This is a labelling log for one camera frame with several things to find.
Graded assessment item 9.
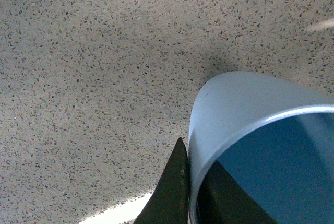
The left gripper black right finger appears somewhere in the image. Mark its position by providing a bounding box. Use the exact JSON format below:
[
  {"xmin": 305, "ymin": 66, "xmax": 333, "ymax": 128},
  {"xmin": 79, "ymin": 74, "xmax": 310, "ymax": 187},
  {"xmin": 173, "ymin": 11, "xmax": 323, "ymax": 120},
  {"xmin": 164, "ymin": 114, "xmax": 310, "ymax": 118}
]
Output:
[{"xmin": 197, "ymin": 161, "xmax": 277, "ymax": 223}]

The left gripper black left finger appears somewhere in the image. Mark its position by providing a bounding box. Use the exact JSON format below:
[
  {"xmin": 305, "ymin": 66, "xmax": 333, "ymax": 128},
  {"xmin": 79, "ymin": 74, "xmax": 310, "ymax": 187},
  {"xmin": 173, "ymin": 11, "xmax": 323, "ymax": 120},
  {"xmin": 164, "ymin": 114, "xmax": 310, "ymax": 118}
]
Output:
[{"xmin": 134, "ymin": 137, "xmax": 190, "ymax": 224}]

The blue plastic cup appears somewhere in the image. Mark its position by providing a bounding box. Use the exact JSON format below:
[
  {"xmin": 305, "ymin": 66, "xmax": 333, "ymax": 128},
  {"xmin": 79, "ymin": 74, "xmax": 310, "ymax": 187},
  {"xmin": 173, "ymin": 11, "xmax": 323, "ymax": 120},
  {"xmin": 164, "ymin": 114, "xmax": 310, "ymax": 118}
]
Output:
[{"xmin": 189, "ymin": 72, "xmax": 333, "ymax": 223}]

